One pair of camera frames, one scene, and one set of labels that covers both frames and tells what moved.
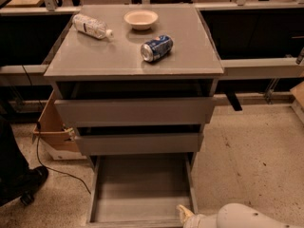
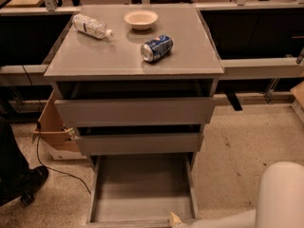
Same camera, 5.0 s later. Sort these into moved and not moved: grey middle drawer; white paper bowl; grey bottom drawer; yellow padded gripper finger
Moved: yellow padded gripper finger
Not moved: grey bottom drawer; white paper bowl; grey middle drawer
